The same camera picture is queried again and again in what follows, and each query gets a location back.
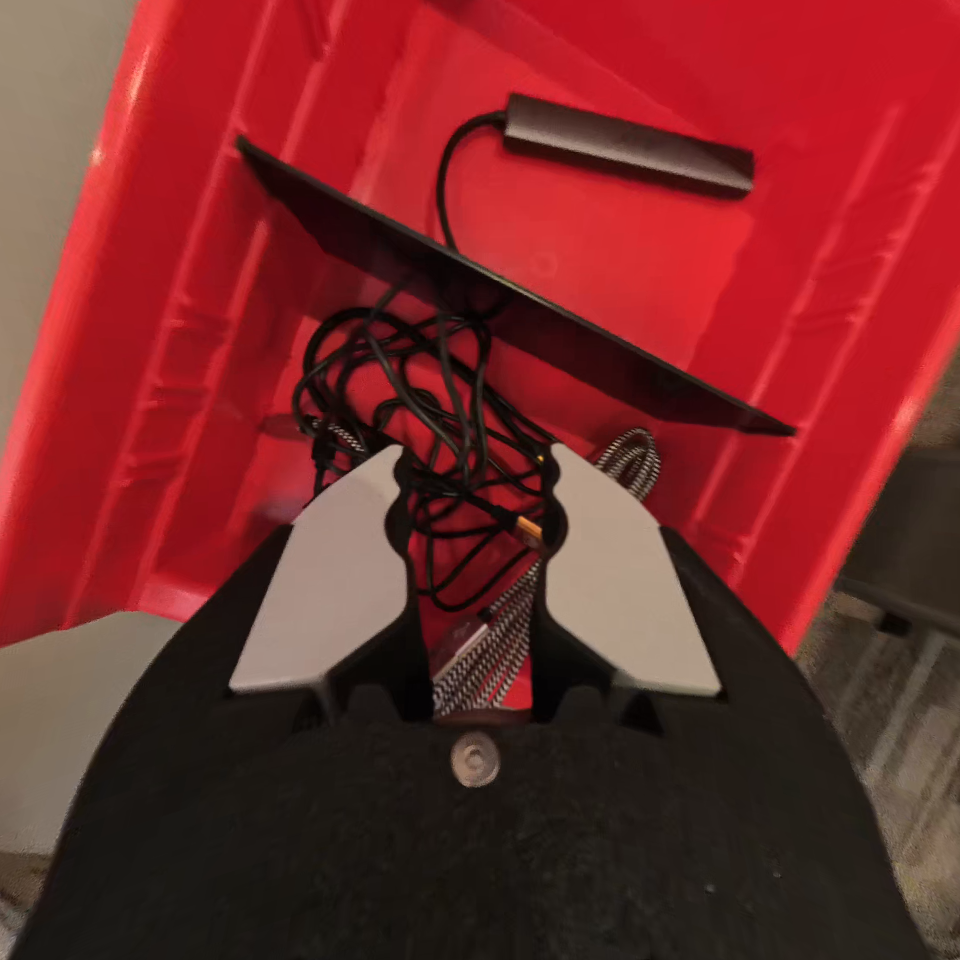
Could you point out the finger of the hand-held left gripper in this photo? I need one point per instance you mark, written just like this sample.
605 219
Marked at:
75 720

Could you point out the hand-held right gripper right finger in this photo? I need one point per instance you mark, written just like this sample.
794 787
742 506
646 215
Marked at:
630 600

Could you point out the red plastic bin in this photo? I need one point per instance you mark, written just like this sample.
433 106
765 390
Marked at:
195 300

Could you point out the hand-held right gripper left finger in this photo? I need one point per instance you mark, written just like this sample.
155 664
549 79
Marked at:
323 600

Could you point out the black divider in red bin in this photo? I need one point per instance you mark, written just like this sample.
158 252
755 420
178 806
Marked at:
570 330

